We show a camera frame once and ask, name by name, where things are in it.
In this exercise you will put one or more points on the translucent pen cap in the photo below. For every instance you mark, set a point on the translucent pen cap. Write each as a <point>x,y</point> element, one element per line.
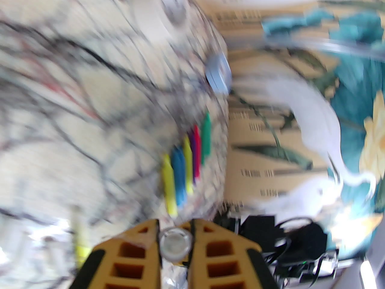
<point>176,244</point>

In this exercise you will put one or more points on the small clear plastic container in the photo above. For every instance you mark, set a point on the small clear plastic container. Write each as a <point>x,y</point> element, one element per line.
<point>218,74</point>

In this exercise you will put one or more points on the blue marker pen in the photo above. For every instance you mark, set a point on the blue marker pen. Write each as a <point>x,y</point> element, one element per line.
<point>183,188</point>
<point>177,176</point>

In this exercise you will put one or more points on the white masking tape roll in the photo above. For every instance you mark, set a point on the white masking tape roll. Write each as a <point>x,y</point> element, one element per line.
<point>150,13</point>

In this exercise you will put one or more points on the purple marker pen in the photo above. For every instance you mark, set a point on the purple marker pen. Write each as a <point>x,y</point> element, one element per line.
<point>192,144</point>

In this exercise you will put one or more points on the magenta marker pen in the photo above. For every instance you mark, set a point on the magenta marker pen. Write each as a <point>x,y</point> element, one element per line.
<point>197,152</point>

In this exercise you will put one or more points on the dark green marker pen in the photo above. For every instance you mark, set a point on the dark green marker pen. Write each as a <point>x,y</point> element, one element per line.
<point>206,137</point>

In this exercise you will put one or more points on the yellow marker pen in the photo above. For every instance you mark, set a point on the yellow marker pen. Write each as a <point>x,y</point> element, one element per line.
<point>80,248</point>
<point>188,167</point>
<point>170,188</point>

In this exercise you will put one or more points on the aluminium frame post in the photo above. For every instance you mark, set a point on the aluminium frame post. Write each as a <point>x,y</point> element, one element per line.
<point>346,45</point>

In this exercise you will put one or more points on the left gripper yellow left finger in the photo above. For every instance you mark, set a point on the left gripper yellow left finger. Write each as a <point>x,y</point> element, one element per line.
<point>150,245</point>

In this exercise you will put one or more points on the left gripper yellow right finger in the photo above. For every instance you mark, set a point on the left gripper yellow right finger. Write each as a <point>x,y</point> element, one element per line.
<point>198,269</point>

